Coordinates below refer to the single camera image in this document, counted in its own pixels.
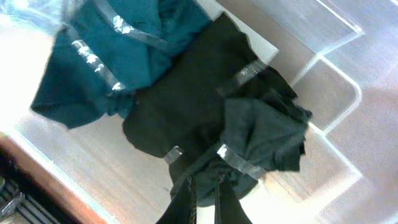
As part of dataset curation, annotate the teal blue garment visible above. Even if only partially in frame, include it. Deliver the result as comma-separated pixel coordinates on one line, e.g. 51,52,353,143
31,0,210,129

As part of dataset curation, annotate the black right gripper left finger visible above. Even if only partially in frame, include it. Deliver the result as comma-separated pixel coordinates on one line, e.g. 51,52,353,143
156,177,197,224

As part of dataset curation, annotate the black garment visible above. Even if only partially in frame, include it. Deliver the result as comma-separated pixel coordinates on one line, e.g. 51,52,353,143
123,13,297,182

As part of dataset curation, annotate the dark navy garment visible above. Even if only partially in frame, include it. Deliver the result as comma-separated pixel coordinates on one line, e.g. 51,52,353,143
169,90,312,207

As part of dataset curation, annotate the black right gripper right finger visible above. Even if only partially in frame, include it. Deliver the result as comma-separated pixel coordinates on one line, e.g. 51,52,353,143
215,172,252,224

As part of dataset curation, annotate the clear plastic storage container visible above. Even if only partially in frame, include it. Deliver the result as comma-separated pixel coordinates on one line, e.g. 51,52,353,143
1,1,397,223

